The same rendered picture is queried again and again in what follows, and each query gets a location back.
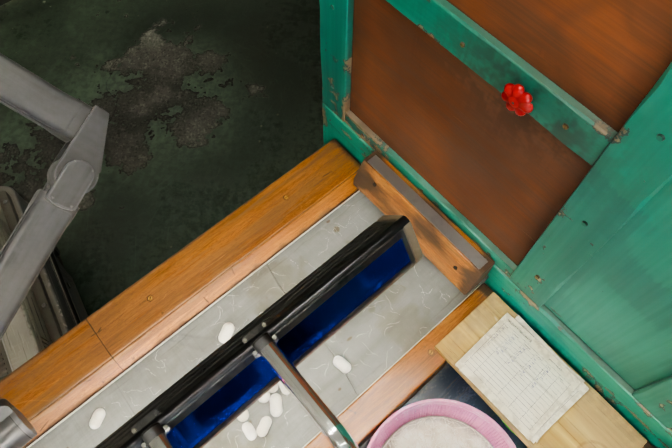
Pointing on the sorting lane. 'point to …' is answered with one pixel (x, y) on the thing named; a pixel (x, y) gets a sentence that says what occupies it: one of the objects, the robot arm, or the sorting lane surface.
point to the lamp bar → (342, 262)
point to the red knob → (517, 99)
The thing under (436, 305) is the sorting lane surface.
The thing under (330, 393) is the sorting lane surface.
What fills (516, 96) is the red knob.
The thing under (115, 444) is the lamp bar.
